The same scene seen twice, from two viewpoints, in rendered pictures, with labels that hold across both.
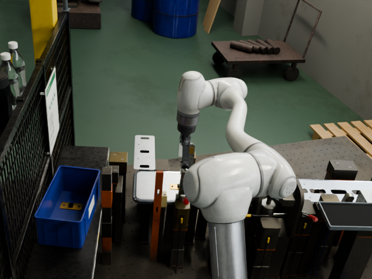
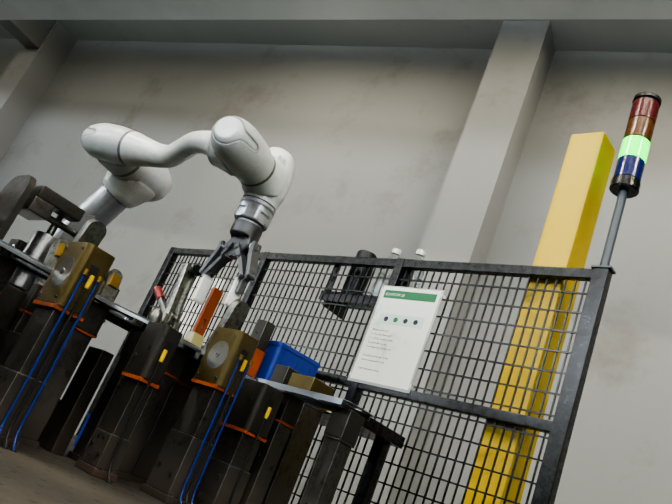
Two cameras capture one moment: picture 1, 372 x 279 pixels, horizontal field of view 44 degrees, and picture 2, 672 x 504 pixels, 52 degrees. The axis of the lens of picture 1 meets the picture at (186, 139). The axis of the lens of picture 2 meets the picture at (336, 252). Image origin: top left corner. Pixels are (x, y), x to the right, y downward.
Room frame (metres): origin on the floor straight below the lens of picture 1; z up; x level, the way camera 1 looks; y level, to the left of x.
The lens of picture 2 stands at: (3.01, -0.74, 0.79)
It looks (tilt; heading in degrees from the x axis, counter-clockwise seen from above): 20 degrees up; 145
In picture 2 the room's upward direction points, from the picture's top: 22 degrees clockwise
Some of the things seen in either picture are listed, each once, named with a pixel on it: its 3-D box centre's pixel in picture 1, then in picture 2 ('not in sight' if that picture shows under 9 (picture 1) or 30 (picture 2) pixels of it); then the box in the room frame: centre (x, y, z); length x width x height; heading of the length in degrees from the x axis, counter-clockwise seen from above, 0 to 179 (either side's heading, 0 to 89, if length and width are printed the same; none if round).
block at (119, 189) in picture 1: (118, 208); not in sight; (1.56, 0.27, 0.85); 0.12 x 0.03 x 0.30; 7
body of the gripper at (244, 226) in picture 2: (186, 131); (241, 241); (1.59, 0.00, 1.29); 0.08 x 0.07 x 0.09; 7
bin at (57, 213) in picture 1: (70, 205); (263, 369); (1.29, 0.41, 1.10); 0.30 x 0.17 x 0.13; 0
